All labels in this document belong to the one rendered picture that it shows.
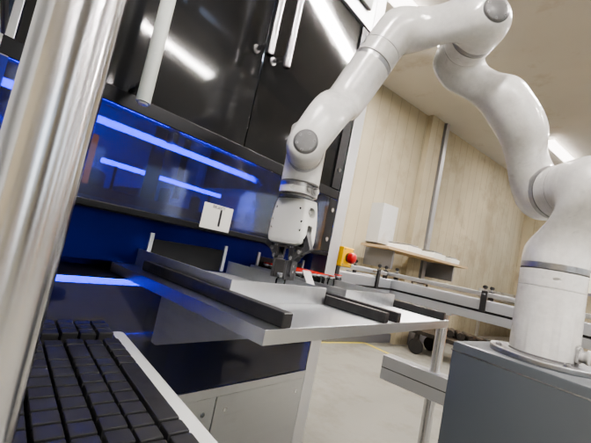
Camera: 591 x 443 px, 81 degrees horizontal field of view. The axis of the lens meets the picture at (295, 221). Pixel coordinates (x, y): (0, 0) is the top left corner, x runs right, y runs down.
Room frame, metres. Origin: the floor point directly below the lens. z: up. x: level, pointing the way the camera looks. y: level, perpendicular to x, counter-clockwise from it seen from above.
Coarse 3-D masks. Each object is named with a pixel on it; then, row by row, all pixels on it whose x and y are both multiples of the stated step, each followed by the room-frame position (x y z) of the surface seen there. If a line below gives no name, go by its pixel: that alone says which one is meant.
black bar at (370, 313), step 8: (328, 296) 0.75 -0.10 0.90; (328, 304) 0.75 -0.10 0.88; (336, 304) 0.73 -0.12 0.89; (344, 304) 0.72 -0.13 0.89; (352, 304) 0.71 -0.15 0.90; (360, 304) 0.71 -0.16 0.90; (352, 312) 0.71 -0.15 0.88; (360, 312) 0.69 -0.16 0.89; (368, 312) 0.68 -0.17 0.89; (376, 312) 0.67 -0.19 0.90; (384, 312) 0.66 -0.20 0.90; (376, 320) 0.67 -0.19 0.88; (384, 320) 0.66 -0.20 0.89
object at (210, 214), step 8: (208, 208) 0.81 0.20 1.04; (216, 208) 0.82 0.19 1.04; (224, 208) 0.84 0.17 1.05; (208, 216) 0.81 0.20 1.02; (216, 216) 0.83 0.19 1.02; (224, 216) 0.84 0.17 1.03; (200, 224) 0.80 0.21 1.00; (208, 224) 0.81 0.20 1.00; (216, 224) 0.83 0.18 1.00; (224, 224) 0.85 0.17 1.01
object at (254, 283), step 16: (144, 256) 0.76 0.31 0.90; (160, 256) 0.72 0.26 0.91; (192, 272) 0.63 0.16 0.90; (208, 272) 0.60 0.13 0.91; (224, 272) 0.97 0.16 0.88; (240, 272) 0.93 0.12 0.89; (256, 272) 0.89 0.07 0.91; (240, 288) 0.57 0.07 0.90; (256, 288) 0.60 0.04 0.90; (272, 288) 0.63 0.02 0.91; (288, 288) 0.66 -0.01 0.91; (304, 288) 0.70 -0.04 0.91; (320, 288) 0.74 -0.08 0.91
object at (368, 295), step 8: (304, 280) 0.90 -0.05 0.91; (336, 280) 1.14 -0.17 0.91; (328, 288) 0.84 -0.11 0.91; (336, 288) 0.83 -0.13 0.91; (344, 288) 1.11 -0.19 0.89; (352, 288) 1.09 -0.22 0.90; (360, 288) 1.08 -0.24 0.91; (368, 288) 1.06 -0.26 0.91; (352, 296) 0.83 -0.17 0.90; (360, 296) 0.86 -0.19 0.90; (368, 296) 0.89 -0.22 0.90; (376, 296) 0.92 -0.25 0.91; (384, 296) 0.96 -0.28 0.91; (392, 296) 0.99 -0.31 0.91; (376, 304) 0.93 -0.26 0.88; (384, 304) 0.96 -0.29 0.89; (392, 304) 1.00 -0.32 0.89
